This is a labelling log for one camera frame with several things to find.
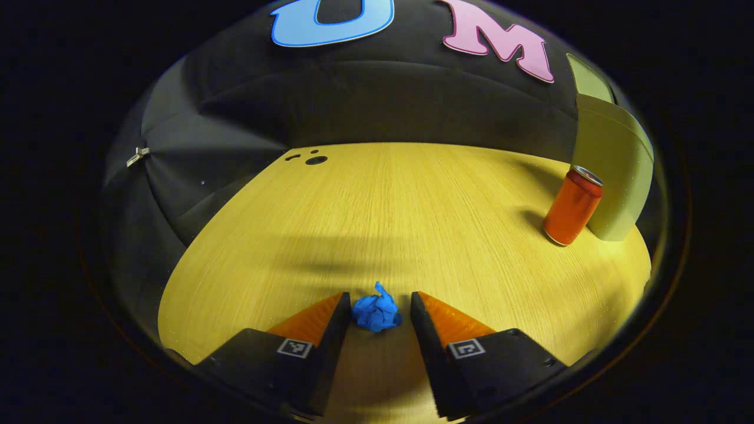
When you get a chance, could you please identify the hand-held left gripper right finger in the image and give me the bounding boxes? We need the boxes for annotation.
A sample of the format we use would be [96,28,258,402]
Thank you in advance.
[411,291,567,422]

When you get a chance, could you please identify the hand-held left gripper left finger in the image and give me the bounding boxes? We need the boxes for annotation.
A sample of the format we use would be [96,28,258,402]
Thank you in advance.
[194,291,352,418]

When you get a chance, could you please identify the blue paper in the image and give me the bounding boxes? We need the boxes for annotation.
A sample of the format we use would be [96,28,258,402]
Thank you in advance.
[352,281,403,333]

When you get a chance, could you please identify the orange pop can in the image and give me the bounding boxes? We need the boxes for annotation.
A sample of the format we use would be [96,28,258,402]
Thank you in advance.
[543,165,604,247]

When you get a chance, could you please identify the pale green desktop garbage bin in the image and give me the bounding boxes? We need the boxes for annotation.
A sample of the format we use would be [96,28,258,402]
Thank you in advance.
[565,53,654,242]

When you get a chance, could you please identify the wooden desktop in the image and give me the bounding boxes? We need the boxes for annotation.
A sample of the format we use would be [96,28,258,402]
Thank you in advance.
[158,141,653,424]

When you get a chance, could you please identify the black backdrop cloth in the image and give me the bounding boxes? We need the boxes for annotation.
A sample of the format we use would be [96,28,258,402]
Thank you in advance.
[100,0,649,330]

